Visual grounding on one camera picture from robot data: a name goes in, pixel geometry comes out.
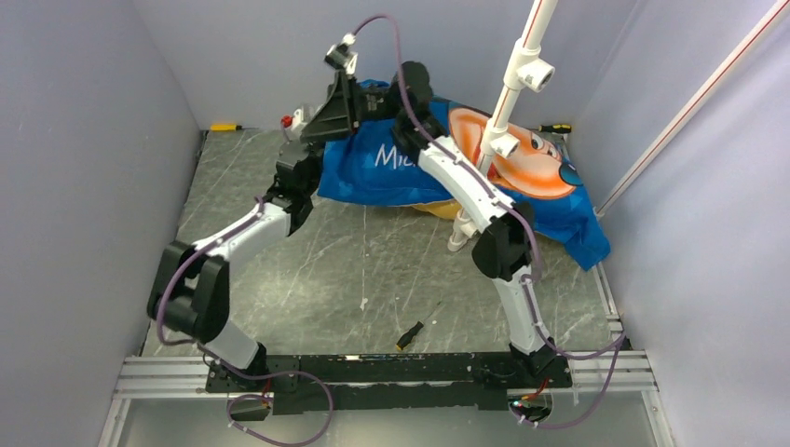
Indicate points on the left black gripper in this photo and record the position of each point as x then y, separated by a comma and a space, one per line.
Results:
315, 144

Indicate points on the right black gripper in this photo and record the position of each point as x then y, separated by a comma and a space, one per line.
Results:
340, 113

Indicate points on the yellow blue pillowcase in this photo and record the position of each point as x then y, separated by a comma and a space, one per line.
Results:
387, 148

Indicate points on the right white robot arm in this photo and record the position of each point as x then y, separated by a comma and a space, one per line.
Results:
506, 251

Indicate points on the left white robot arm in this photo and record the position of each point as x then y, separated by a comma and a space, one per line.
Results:
190, 298

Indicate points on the yellow screwdriver at back left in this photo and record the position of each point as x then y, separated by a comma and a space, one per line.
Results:
224, 127

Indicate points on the black yellow screwdriver on table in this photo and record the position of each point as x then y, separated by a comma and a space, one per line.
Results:
408, 336

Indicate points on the screwdriver at back right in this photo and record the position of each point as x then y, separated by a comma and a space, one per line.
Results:
556, 128

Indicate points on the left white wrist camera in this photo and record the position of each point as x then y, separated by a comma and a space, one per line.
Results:
291, 126

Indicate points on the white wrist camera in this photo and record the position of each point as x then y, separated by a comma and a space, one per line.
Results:
291, 126
341, 57

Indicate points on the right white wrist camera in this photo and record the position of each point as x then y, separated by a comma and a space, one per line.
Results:
341, 57

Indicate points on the white PVC pipe frame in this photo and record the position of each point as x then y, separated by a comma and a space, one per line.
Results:
624, 70

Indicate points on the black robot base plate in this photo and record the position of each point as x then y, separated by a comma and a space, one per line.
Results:
483, 380

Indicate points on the aluminium rail frame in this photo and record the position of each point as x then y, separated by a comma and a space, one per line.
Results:
351, 281

